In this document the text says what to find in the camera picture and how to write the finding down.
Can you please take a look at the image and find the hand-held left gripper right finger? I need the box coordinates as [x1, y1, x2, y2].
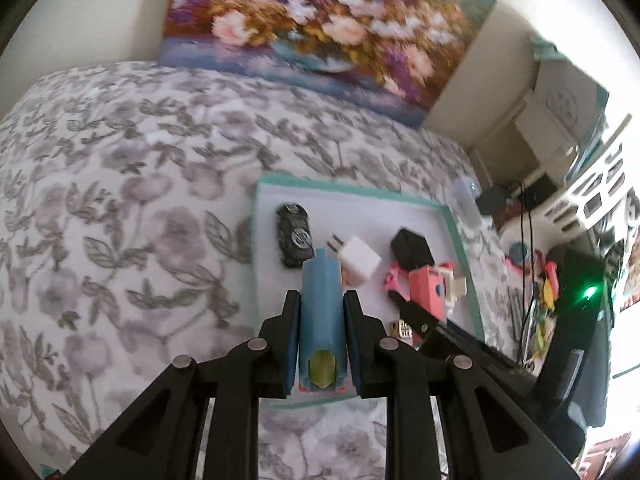
[342, 291, 578, 480]

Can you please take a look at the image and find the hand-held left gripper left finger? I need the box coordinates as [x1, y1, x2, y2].
[60, 290, 303, 480]

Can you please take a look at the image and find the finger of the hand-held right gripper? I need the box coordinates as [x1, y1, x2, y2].
[390, 290, 441, 342]

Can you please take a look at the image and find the brass harmonica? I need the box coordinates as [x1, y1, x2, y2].
[390, 317, 416, 346]

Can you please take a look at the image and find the pink watch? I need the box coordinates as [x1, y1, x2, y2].
[382, 265, 416, 306]

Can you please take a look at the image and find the blue orange green foam toy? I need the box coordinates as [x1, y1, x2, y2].
[297, 247, 348, 395]

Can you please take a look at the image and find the white and pink toy figure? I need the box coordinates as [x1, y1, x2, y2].
[445, 277, 468, 311]

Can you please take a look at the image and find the black charger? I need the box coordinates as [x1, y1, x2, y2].
[390, 227, 435, 270]

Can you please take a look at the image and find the white charger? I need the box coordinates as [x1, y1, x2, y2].
[325, 232, 383, 292]

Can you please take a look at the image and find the teal cardboard box lid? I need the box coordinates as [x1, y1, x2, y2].
[252, 172, 486, 411]

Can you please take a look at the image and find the black toy car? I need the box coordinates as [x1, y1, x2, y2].
[275, 202, 316, 268]

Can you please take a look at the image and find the colourful toy clutter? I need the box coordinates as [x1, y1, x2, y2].
[530, 250, 563, 361]

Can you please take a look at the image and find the grey metal tool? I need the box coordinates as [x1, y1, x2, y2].
[507, 285, 523, 341]

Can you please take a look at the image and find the round blue tin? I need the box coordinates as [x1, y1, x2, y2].
[507, 241, 533, 266]

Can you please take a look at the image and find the white power strip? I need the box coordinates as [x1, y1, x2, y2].
[447, 175, 483, 226]

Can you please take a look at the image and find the black power adapter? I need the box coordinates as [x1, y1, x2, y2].
[475, 185, 511, 216]

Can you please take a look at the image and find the white cutout rack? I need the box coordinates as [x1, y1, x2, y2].
[500, 115, 640, 241]

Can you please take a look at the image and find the grey floral blanket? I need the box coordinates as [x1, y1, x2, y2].
[0, 60, 511, 480]

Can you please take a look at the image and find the white shelf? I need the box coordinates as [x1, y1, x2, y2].
[472, 85, 576, 186]

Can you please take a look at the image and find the pale printed panel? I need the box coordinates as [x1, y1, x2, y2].
[530, 35, 611, 161]

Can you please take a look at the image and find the flower painting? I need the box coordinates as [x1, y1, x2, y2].
[159, 0, 498, 128]

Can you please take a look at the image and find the black cable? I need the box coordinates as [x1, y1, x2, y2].
[515, 185, 531, 361]

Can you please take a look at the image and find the black cable plug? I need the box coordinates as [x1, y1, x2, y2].
[522, 175, 558, 208]

